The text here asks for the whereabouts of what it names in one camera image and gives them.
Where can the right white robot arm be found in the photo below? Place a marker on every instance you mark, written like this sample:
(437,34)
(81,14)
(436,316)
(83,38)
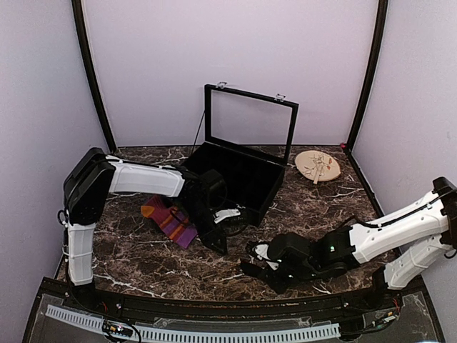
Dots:
(427,226)

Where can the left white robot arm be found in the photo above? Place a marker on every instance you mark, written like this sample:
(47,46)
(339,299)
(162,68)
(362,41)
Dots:
(98,174)

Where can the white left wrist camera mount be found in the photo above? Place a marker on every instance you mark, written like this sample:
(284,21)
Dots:
(223,214)

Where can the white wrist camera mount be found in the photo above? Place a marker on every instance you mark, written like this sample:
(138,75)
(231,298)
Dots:
(259,251)
(223,214)

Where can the black frame post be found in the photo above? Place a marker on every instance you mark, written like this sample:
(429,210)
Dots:
(380,22)
(84,46)

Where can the black left frame post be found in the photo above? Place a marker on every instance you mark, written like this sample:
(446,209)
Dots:
(84,46)

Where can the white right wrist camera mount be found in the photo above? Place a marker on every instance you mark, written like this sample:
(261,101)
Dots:
(259,251)

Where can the purple orange striped sock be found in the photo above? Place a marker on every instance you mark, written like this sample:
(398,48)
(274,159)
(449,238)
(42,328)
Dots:
(172,221)

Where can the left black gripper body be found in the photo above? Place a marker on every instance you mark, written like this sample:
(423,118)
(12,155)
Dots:
(203,226)

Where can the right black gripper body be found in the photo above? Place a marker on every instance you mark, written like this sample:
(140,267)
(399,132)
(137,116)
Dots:
(302,272)

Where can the black right frame post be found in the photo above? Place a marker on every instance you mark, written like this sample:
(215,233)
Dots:
(380,22)

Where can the black display case box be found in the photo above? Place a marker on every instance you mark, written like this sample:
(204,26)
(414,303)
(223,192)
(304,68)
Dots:
(247,139)

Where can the white slotted cable duct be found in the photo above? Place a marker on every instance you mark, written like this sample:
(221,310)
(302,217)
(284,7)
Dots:
(190,331)

